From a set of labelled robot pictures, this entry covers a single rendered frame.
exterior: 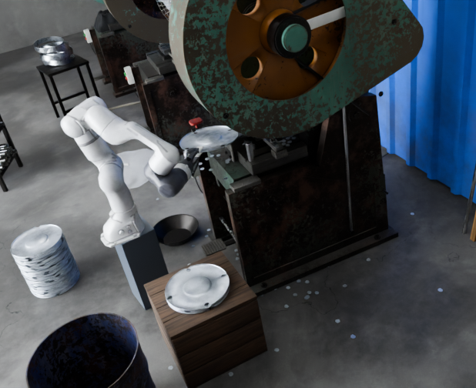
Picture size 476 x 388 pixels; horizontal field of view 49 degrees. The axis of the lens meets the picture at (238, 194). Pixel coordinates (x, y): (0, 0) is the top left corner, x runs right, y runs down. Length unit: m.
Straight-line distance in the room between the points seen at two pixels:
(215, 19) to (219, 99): 0.29
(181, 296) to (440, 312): 1.21
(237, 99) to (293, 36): 0.31
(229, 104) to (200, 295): 0.83
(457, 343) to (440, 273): 0.45
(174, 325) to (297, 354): 0.60
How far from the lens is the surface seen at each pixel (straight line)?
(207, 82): 1.95
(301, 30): 1.99
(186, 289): 2.34
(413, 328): 2.58
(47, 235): 3.16
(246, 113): 2.05
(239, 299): 2.27
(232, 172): 2.54
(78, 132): 2.26
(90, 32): 6.12
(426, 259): 2.92
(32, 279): 3.16
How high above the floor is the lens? 1.92
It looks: 33 degrees down
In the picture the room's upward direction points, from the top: 11 degrees counter-clockwise
